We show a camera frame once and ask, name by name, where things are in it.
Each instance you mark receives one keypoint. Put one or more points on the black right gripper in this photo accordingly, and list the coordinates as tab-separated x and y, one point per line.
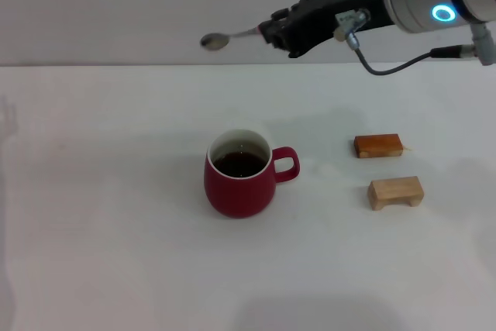
329	9

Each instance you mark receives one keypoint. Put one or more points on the light notched wooden block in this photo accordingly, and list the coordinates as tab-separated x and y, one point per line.
391	189

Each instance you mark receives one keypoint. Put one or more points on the red ceramic cup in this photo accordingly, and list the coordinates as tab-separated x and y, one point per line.
240	195

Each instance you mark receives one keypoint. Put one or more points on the dark orange wooden block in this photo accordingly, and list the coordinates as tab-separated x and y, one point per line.
377	145

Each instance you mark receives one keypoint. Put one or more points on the dark coffee liquid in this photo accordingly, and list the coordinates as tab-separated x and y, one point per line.
240	164

